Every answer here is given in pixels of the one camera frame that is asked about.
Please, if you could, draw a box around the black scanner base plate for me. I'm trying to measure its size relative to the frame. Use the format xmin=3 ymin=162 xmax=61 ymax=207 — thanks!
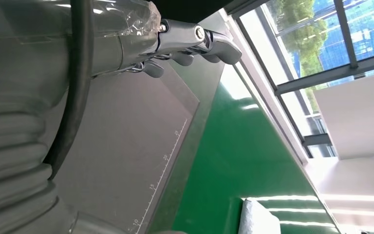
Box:
xmin=38 ymin=60 xmax=201 ymax=234

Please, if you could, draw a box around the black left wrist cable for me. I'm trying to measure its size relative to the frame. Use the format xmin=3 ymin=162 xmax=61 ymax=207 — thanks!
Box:
xmin=43 ymin=0 xmax=94 ymax=180

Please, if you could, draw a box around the green conveyor belt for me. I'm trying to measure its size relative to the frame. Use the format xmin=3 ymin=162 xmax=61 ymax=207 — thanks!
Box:
xmin=170 ymin=64 xmax=341 ymax=234

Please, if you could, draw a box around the grey plastic parcel bag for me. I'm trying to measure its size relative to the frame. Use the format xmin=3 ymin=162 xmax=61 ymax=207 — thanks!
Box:
xmin=238 ymin=197 xmax=281 ymax=234

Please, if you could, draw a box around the white window sill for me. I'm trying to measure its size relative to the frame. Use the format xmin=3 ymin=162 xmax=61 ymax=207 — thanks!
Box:
xmin=303 ymin=155 xmax=374 ymax=234

